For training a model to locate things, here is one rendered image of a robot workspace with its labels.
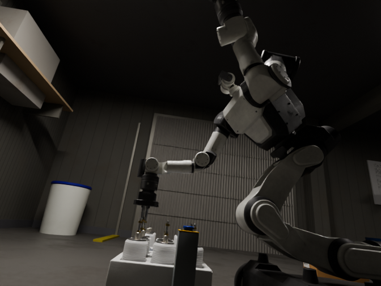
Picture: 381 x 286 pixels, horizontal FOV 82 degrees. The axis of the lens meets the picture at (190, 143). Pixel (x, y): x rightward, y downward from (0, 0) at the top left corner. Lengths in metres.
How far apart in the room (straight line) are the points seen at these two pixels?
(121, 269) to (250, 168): 4.01
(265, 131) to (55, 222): 3.31
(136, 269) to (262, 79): 0.80
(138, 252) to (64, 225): 2.88
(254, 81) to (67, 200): 3.40
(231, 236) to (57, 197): 2.98
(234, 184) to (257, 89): 3.90
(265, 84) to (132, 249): 0.77
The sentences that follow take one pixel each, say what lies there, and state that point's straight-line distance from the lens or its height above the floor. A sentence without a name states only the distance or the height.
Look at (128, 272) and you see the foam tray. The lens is 0.96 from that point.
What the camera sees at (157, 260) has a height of 0.19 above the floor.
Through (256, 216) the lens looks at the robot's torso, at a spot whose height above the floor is 0.39.
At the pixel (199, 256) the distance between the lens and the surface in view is 1.00.
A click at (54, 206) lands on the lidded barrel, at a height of 0.36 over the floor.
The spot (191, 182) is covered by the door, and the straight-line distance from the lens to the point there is 4.36.
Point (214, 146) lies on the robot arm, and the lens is 1.18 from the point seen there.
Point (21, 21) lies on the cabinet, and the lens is 3.42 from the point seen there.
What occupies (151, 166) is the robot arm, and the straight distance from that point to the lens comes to 1.11.
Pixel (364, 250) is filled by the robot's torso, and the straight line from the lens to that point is 1.09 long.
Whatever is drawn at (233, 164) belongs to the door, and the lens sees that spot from 4.63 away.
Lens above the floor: 0.33
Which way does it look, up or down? 20 degrees up
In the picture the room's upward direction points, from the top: 7 degrees clockwise
